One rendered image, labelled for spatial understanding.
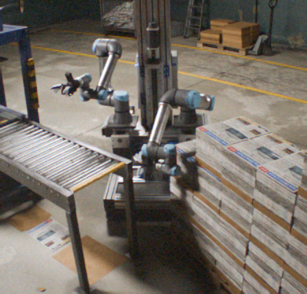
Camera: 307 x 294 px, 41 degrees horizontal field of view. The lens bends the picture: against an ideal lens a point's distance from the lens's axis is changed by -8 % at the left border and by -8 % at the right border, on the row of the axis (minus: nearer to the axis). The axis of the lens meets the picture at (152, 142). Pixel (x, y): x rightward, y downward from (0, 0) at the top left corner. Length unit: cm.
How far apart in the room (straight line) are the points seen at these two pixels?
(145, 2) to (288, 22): 641
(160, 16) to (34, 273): 211
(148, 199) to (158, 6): 150
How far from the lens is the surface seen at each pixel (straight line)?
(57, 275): 314
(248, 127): 261
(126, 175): 279
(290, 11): 933
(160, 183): 366
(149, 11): 322
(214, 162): 250
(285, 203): 207
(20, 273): 323
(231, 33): 882
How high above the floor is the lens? 210
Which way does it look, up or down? 26 degrees down
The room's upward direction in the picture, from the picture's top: 2 degrees counter-clockwise
